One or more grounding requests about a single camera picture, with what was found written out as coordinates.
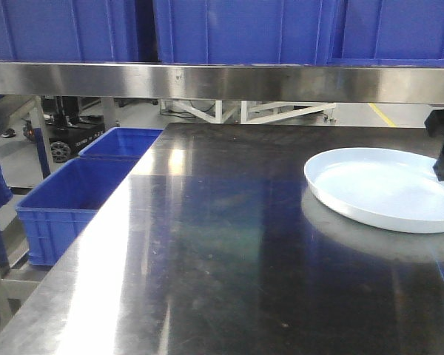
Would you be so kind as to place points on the blue crate on shelf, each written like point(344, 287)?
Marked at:
point(244, 32)
point(391, 33)

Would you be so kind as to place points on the black wheeled robot base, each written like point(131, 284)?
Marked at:
point(69, 131)

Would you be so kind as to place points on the blue floor crate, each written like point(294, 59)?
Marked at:
point(121, 143)
point(55, 212)

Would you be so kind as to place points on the white round plate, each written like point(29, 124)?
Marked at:
point(384, 188)

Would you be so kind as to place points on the blue crate on shelf right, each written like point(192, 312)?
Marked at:
point(391, 33)

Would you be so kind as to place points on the blue floor crate far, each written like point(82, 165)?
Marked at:
point(121, 143)

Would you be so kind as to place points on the white metal frame background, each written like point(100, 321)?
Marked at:
point(247, 112)

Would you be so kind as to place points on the blue floor crate near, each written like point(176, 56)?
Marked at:
point(55, 212)

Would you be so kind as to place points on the blue crate far left shelf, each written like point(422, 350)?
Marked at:
point(68, 31)

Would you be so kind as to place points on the stainless steel shelf frame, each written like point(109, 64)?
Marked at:
point(384, 85)

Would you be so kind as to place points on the blue crate on shelf left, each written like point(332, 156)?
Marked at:
point(244, 32)

